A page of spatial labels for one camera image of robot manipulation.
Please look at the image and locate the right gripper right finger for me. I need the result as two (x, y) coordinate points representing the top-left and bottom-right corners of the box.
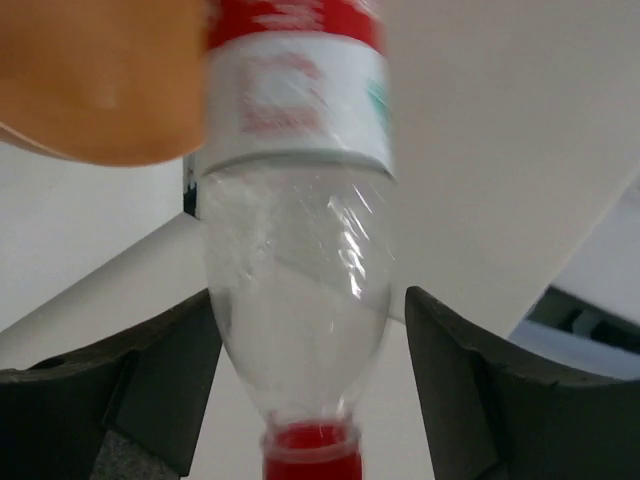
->
(405, 287), (639, 479)

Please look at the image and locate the peach capybara plastic bin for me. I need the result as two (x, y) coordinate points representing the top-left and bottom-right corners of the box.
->
(1, 1), (207, 167)

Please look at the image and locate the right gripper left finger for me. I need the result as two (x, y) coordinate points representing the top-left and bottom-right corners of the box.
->
(1, 291), (222, 479)

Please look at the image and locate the red label bottle red cap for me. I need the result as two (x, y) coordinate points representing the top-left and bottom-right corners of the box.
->
(197, 1), (394, 479)

